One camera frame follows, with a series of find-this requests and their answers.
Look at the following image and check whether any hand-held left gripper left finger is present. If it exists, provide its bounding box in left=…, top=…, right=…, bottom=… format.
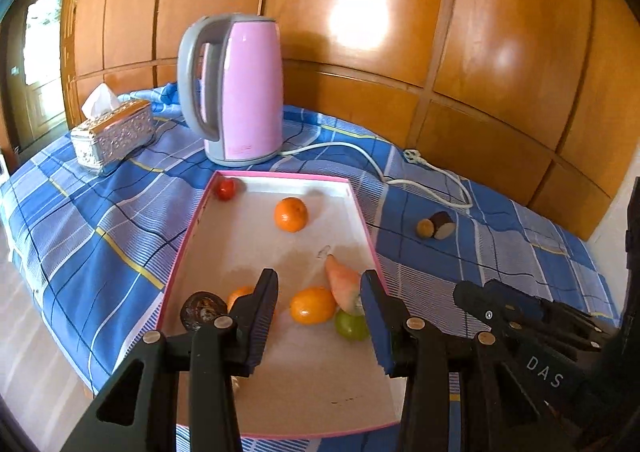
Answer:
left=62, top=268, right=279, bottom=452

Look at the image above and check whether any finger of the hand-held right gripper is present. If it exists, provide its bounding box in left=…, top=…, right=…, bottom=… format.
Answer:
left=454, top=281, right=601, bottom=363
left=482, top=278, right=618, bottom=335

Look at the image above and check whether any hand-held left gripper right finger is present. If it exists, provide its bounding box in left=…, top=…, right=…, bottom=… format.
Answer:
left=360, top=269, right=566, bottom=452

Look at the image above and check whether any small green fruit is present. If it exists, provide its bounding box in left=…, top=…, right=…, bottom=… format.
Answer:
left=334, top=309, right=371, bottom=342

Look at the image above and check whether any mandarin orange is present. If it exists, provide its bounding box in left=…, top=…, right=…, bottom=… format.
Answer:
left=274, top=197, right=309, bottom=233
left=226, top=286, right=256, bottom=313

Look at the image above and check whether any smooth large orange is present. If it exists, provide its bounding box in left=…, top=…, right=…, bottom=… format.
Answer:
left=290, top=286, right=337, bottom=325

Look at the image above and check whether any carrot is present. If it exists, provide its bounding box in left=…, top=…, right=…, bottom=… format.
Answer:
left=324, top=254, right=365, bottom=317

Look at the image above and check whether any dark brown round fruit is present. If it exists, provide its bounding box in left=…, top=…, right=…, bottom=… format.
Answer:
left=180, top=291, right=230, bottom=331

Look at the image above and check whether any pink-rimmed white tray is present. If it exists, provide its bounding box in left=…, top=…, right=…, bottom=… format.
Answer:
left=157, top=171, right=408, bottom=438

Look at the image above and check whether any dark brown halved fruit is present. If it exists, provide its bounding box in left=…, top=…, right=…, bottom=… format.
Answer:
left=429, top=211, right=456, bottom=240

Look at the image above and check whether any blue plaid blanket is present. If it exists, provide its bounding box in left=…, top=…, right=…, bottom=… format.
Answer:
left=0, top=82, right=621, bottom=452

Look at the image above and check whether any pink electric kettle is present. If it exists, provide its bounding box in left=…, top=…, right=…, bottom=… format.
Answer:
left=177, top=13, right=285, bottom=167

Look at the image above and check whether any silver embossed tissue box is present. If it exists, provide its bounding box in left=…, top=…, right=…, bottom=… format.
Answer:
left=70, top=99, right=153, bottom=170

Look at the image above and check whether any white tissue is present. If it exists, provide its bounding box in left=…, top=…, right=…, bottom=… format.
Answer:
left=81, top=83, right=121, bottom=120

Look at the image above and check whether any wooden door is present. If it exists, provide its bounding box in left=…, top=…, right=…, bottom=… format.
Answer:
left=5, top=0, right=68, bottom=153

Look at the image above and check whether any white power cable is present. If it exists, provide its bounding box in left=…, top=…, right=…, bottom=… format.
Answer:
left=272, top=141, right=473, bottom=209

